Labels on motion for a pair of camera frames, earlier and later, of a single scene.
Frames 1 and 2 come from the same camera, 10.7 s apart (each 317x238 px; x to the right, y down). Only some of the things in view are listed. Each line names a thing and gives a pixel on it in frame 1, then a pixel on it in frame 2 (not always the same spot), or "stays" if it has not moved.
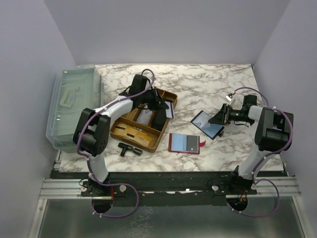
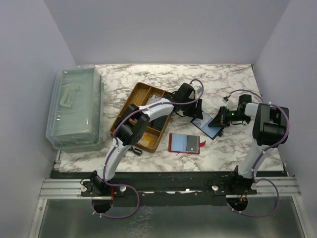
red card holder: [184, 143] stays
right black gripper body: [227, 114] stays
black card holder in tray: [159, 119] stays
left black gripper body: [155, 99] → [196, 108]
